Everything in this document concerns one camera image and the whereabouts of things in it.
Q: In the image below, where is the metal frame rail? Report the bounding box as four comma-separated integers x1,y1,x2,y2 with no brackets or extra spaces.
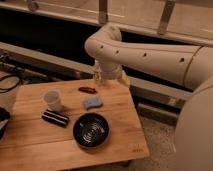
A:
0,0,213,47

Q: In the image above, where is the small clear bottle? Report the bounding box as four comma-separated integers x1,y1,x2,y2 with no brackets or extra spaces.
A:
93,60,101,84

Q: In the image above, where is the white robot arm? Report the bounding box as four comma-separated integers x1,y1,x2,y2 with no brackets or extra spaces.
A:
85,24,213,171

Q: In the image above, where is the white plastic cup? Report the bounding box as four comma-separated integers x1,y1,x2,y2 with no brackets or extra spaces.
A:
43,91,62,112

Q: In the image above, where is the black ceramic bowl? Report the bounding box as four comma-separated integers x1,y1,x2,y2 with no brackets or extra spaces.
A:
73,113,110,148

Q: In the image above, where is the black cable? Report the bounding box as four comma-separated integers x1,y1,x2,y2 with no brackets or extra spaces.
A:
0,73,23,94

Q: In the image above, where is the dark object at left edge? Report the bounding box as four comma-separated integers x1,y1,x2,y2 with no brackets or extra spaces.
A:
0,107,10,139

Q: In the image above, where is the brown oblong object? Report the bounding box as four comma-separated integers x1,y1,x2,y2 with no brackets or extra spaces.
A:
78,87,97,94

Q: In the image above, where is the black rectangular case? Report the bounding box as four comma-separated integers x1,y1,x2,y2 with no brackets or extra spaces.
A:
42,110,69,127

